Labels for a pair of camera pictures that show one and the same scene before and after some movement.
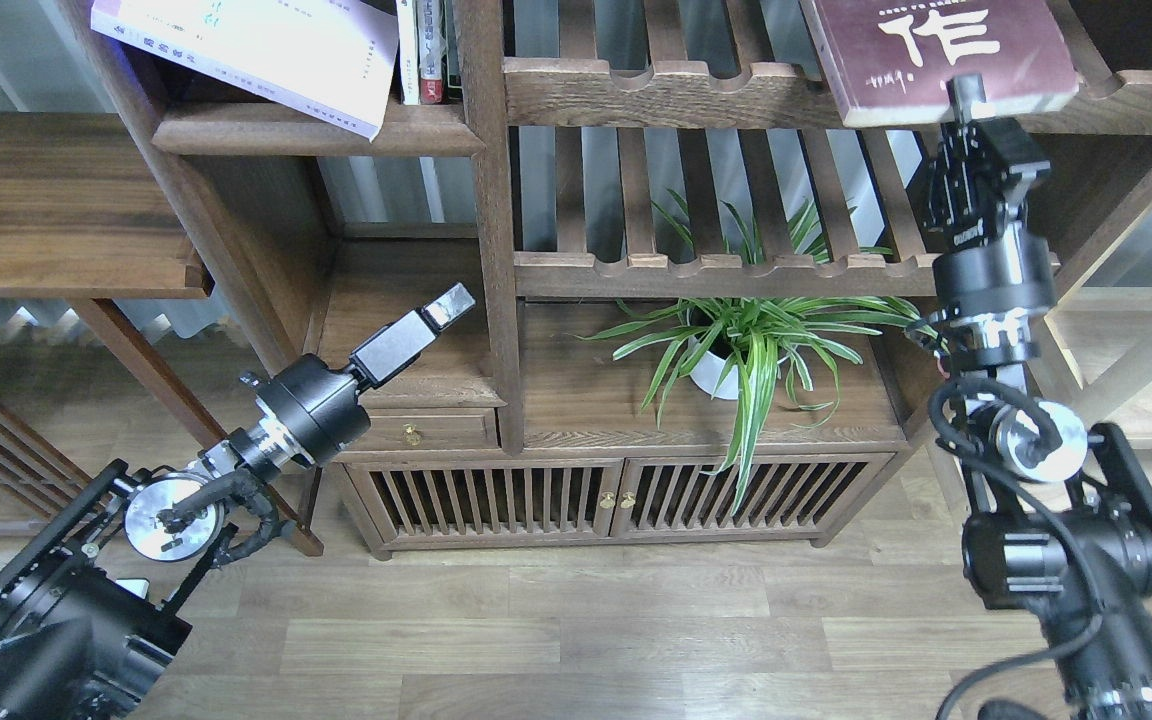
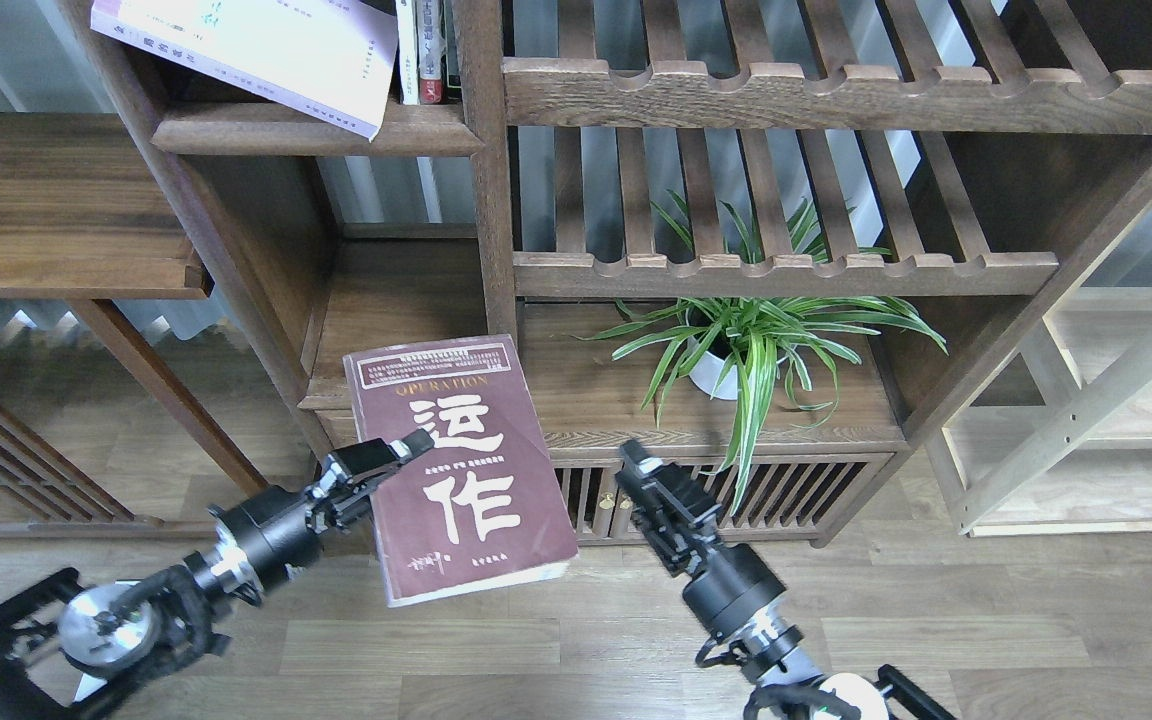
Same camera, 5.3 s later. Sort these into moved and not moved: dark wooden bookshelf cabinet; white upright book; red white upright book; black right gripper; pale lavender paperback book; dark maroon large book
Moved: dark maroon large book; black right gripper
Not moved: pale lavender paperback book; dark wooden bookshelf cabinet; red white upright book; white upright book
